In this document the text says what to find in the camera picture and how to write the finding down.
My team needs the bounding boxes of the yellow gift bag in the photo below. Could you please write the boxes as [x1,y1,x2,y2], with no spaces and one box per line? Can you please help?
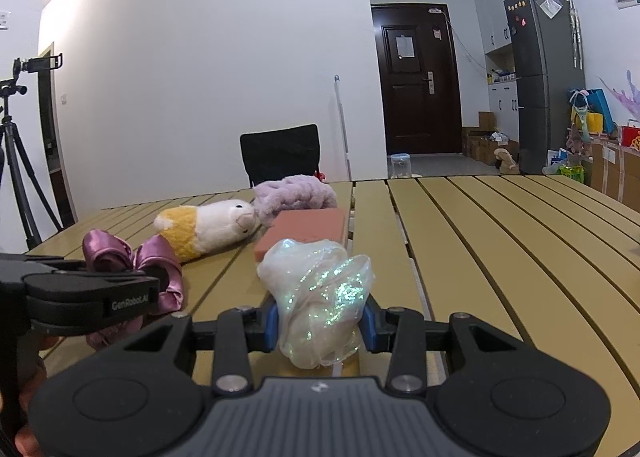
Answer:
[571,110,604,136]

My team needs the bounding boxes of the blue gift bag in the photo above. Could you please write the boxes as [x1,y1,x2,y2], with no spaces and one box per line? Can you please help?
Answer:
[569,88,619,136]

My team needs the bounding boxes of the iridescent plastic wrap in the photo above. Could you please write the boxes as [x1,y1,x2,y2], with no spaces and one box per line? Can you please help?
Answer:
[256,238,376,371]

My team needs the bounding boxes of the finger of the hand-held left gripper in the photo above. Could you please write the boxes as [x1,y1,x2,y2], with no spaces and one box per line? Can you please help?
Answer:
[22,269,171,300]
[0,253,87,274]

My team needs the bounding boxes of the clear pet water dispenser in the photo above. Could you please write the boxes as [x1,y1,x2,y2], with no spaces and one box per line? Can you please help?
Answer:
[389,153,412,180]

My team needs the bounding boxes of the clear plastic bag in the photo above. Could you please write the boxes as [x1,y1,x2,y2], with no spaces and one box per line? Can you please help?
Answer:
[537,0,566,21]

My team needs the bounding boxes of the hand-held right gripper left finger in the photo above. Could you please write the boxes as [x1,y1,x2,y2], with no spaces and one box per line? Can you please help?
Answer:
[124,306,281,396]

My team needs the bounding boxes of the person's left hand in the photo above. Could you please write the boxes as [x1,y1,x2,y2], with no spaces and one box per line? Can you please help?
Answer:
[14,334,59,457]

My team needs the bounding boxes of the beige plush dog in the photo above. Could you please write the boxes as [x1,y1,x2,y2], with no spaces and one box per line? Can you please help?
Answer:
[493,147,521,175]

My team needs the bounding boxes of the red gift box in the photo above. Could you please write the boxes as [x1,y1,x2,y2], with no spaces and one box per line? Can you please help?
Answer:
[619,119,640,151]

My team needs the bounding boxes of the large cardboard box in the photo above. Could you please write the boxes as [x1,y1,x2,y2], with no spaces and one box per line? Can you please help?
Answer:
[589,137,640,214]

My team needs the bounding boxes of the dark wooden door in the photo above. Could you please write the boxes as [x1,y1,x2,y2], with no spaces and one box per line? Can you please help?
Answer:
[371,3,464,157]

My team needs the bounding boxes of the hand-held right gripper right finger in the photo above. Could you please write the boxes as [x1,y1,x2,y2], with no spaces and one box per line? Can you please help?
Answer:
[357,304,522,396]

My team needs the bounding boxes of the white cabinet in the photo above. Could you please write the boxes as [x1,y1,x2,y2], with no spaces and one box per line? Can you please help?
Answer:
[472,0,522,56]
[487,81,521,143]

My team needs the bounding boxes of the pink sponge block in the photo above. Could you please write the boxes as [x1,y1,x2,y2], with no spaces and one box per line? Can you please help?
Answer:
[253,208,349,263]

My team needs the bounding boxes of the white mop pole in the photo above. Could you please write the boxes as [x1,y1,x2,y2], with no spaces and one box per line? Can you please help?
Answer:
[333,74,353,182]

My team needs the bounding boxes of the black phone clamp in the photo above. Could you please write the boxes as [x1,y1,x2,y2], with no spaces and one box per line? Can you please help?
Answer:
[13,52,64,74]

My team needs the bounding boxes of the dark wooden door frame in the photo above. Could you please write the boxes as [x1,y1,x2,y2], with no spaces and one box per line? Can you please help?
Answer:
[38,42,77,229]

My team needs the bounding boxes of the white upper cabinet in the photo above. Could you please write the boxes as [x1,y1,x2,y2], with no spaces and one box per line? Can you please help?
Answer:
[472,0,522,56]

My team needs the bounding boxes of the white lower cabinet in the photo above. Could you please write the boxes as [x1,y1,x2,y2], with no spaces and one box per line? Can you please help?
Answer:
[487,81,521,143]

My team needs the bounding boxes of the cardboard boxes on floor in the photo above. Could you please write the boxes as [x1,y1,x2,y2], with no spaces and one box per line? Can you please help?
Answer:
[462,110,521,166]

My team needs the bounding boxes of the black chair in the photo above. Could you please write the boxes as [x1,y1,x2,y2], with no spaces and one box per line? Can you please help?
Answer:
[240,124,321,188]

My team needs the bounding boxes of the yellow white plush toy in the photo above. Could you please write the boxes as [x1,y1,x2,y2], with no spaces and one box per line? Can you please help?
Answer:
[153,198,259,264]

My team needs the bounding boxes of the grey refrigerator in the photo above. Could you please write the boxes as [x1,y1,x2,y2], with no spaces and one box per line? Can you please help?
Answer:
[502,0,587,176]

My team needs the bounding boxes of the purple wall decoration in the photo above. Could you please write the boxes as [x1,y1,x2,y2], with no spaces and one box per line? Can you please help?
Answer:
[597,70,640,121]

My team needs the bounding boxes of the purple fluffy headband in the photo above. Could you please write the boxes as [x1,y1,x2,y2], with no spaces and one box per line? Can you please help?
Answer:
[252,176,340,228]

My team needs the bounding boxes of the black camera tripod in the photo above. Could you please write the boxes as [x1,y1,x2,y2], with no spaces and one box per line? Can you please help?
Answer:
[0,72,64,252]

